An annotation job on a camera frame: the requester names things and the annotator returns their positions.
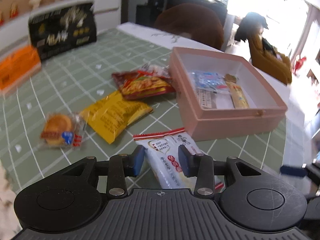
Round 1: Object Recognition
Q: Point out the white red snack packet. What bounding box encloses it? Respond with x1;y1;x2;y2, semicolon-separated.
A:
132;127;226;193

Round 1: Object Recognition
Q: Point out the yellow snack packet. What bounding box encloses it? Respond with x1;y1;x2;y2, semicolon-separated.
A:
80;90;153;144

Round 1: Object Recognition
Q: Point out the round bun packet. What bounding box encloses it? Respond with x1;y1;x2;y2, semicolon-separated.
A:
40;112;87;149

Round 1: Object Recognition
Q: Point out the long bread roll packet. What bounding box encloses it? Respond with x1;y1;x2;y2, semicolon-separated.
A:
224;74;249;109

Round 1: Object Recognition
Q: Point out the red spicy snack packet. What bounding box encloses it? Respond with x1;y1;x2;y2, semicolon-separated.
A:
111;70;175;100

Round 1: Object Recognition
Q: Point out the peppa pig candy packet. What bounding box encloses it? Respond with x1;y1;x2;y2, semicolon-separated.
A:
189;70;229;94

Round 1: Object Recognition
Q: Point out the small clear red packet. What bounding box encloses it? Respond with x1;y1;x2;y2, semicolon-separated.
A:
137;63;171;79

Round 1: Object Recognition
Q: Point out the vacuum packed chestnuts pouch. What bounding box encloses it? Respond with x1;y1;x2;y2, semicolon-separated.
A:
196;88;234;110

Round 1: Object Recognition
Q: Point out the green grid tablecloth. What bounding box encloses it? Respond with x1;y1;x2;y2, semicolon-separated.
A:
0;27;313;196

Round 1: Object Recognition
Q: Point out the pink cardboard box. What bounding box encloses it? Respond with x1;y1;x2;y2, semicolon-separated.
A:
169;47;287;141

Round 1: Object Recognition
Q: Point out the red toy on floor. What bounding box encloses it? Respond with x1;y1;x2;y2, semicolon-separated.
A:
293;56;306;75

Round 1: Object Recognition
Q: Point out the brown massage chair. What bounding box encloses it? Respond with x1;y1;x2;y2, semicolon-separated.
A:
234;12;292;85

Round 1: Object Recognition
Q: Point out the beige scalloped cloth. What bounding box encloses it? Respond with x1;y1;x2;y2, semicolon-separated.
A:
0;164;21;240

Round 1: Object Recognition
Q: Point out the brown round chair back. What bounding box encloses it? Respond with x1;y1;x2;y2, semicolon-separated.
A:
154;3;224;50

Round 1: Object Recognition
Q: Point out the orange tissue box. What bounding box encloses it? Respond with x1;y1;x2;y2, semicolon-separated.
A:
1;45;41;94

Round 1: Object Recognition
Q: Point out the white flower vase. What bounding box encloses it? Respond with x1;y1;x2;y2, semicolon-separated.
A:
29;0;42;10

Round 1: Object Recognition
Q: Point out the white cabinet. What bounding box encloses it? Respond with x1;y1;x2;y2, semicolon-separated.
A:
1;0;121;55

